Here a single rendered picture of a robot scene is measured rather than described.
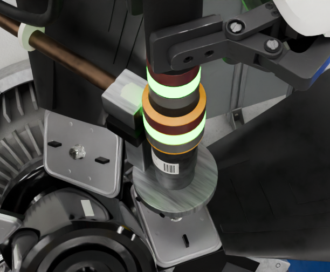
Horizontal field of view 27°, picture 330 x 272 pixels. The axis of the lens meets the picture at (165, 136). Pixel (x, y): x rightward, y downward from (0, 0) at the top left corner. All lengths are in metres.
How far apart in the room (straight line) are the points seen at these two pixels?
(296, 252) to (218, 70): 1.21
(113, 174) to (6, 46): 0.27
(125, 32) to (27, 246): 0.19
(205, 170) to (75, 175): 0.12
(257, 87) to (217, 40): 1.60
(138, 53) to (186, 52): 0.17
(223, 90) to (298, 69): 1.54
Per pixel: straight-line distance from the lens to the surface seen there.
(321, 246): 0.65
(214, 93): 1.90
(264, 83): 1.96
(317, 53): 0.37
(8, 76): 0.75
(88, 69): 0.51
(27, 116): 0.71
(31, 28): 0.53
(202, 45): 0.37
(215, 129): 2.05
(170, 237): 0.63
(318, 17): 0.37
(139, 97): 0.48
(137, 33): 0.53
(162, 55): 0.37
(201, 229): 0.63
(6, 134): 0.70
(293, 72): 0.36
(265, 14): 0.37
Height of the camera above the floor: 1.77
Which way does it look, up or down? 61 degrees down
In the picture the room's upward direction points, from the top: 2 degrees counter-clockwise
